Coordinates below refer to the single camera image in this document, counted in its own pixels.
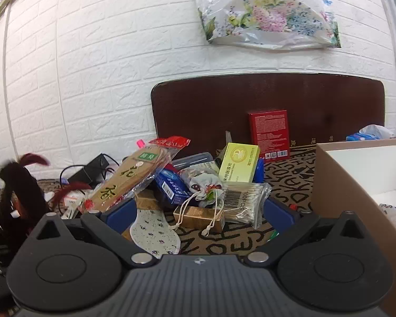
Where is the blue box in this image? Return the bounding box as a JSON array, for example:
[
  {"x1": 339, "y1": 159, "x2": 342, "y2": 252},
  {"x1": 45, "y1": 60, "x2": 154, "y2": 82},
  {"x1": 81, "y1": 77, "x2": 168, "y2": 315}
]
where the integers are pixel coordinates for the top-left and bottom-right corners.
[{"x1": 155, "y1": 168, "x2": 195, "y2": 205}]

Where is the black power adapter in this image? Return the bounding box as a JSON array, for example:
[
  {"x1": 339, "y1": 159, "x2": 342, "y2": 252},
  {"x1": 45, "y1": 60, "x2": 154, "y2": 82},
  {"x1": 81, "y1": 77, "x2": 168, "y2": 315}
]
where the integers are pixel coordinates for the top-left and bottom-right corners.
[{"x1": 68, "y1": 153, "x2": 119, "y2": 189}]

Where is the cotton swab pack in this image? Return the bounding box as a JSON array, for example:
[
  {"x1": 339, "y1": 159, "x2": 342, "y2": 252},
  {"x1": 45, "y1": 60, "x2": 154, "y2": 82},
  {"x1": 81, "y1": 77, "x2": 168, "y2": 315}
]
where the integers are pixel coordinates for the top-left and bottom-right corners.
[{"x1": 222, "y1": 181, "x2": 272, "y2": 229}]

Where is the tan insoles packet red header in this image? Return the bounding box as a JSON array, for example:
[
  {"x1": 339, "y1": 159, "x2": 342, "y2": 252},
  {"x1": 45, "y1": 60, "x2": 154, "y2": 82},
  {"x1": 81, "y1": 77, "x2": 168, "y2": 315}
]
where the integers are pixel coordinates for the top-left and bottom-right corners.
[{"x1": 79, "y1": 135, "x2": 191, "y2": 215}]

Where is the white wall cable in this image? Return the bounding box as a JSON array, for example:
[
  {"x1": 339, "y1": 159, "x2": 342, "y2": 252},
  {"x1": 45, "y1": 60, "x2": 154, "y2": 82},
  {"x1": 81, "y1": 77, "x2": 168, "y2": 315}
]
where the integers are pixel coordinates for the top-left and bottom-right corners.
[{"x1": 3, "y1": 0, "x2": 22, "y2": 161}]

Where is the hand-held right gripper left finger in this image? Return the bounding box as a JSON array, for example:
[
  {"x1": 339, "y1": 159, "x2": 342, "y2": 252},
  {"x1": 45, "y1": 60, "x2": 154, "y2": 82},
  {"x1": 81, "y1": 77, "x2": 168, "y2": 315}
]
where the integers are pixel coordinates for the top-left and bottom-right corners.
[{"x1": 23, "y1": 198, "x2": 159, "y2": 268}]

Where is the floral plastic bag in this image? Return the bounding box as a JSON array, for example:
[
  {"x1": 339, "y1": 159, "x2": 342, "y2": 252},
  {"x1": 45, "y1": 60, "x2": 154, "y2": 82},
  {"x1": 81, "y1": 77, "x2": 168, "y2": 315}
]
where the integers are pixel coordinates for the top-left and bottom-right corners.
[{"x1": 194, "y1": 0, "x2": 342, "y2": 51}]

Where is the white red medicine box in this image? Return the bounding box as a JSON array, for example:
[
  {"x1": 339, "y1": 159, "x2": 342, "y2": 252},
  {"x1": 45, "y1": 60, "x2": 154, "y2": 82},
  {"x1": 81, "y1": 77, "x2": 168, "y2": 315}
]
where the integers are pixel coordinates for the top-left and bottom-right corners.
[{"x1": 61, "y1": 192, "x2": 87, "y2": 219}]

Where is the yellow-green box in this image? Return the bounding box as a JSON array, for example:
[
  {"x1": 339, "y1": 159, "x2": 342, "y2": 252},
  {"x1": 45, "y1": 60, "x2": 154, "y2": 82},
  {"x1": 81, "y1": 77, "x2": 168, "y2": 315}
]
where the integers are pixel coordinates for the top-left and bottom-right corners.
[{"x1": 218, "y1": 143, "x2": 261, "y2": 184}]

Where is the gold box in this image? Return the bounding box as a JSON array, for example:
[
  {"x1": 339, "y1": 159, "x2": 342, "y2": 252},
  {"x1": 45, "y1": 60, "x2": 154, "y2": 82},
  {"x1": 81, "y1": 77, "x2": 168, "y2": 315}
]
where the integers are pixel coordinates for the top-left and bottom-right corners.
[{"x1": 173, "y1": 206, "x2": 225, "y2": 233}]

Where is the dark red feather shuttlecock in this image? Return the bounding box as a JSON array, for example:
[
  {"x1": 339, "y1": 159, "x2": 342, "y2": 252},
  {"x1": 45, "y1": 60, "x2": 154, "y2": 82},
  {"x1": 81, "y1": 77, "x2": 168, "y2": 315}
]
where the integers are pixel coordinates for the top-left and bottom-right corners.
[{"x1": 0, "y1": 153, "x2": 93, "y2": 238}]

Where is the floral insole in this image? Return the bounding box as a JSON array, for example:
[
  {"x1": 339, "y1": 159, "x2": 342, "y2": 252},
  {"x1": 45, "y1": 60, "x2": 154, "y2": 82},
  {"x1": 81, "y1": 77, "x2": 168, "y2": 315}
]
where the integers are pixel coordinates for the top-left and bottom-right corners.
[{"x1": 129, "y1": 208, "x2": 181, "y2": 259}]

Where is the letter print blanket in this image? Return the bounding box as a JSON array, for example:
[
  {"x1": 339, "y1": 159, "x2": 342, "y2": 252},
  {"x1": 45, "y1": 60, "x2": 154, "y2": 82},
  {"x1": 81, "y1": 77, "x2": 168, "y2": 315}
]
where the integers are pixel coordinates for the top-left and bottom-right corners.
[{"x1": 36, "y1": 143, "x2": 317, "y2": 261}]

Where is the black cable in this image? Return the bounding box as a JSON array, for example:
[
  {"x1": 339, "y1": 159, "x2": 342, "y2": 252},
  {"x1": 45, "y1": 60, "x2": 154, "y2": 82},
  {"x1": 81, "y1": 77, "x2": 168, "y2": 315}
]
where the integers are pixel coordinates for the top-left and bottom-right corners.
[{"x1": 59, "y1": 164, "x2": 98, "y2": 187}]

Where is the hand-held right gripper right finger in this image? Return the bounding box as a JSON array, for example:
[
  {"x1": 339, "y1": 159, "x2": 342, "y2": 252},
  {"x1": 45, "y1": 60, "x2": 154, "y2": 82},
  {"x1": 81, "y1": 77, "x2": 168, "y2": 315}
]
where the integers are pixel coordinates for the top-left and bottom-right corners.
[{"x1": 244, "y1": 198, "x2": 370, "y2": 268}]

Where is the dark clear plastic case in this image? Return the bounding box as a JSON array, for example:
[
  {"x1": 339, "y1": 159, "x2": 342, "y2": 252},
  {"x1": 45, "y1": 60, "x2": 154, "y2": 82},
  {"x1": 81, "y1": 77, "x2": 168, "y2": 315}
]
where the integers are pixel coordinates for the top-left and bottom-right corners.
[{"x1": 172, "y1": 152, "x2": 215, "y2": 170}]

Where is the dark brown wooden headboard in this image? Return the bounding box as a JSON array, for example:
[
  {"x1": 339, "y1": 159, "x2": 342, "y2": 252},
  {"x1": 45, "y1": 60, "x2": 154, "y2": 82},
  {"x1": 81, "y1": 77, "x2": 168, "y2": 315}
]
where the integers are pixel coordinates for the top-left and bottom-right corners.
[{"x1": 151, "y1": 73, "x2": 386, "y2": 169}]

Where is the cardboard box container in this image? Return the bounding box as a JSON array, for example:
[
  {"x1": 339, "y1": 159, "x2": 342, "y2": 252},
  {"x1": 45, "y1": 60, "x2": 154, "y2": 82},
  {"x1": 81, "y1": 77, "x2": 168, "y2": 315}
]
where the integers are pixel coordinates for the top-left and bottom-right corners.
[{"x1": 312, "y1": 137, "x2": 396, "y2": 291}]

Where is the blue tissue pack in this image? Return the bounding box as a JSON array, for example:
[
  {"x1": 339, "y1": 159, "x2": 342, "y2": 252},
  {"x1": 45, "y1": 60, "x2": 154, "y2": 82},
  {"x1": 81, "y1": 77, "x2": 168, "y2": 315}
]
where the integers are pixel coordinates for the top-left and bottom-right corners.
[{"x1": 346, "y1": 124, "x2": 395, "y2": 142}]

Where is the printed drawstring pouch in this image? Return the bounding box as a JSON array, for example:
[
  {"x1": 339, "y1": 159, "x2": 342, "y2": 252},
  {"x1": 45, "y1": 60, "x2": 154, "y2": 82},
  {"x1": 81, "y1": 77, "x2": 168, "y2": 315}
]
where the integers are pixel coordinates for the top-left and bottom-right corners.
[{"x1": 168, "y1": 167, "x2": 225, "y2": 237}]

